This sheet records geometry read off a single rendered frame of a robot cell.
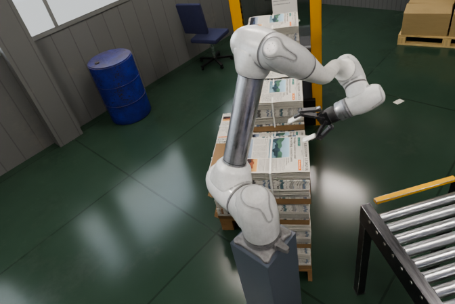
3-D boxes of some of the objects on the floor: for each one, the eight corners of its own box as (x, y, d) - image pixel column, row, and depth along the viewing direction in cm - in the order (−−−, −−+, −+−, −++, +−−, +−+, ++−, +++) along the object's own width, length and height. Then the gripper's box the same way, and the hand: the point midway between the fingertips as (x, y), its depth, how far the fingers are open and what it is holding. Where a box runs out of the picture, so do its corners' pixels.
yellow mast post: (313, 125, 360) (307, -81, 249) (312, 120, 367) (307, -83, 256) (322, 124, 358) (320, -83, 247) (321, 120, 365) (319, -85, 254)
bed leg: (352, 287, 224) (358, 220, 183) (361, 284, 225) (368, 217, 184) (357, 295, 220) (364, 229, 179) (365, 292, 220) (374, 225, 179)
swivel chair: (217, 52, 542) (204, -10, 486) (240, 59, 509) (229, -6, 453) (189, 67, 517) (173, 4, 461) (212, 75, 484) (198, 9, 428)
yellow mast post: (249, 128, 374) (217, -66, 263) (250, 124, 381) (219, -68, 269) (258, 128, 372) (229, -68, 261) (258, 123, 379) (231, -70, 268)
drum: (136, 97, 470) (115, 43, 423) (160, 108, 439) (140, 51, 392) (103, 118, 443) (77, 62, 396) (126, 131, 412) (101, 72, 365)
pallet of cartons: (513, 27, 448) (533, -31, 405) (495, 59, 399) (515, -4, 356) (412, 17, 522) (420, -33, 479) (386, 42, 473) (392, -11, 430)
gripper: (324, 97, 151) (282, 118, 161) (350, 136, 162) (308, 153, 172) (323, 88, 157) (282, 109, 167) (348, 126, 168) (307, 143, 178)
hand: (297, 130), depth 169 cm, fingers open, 13 cm apart
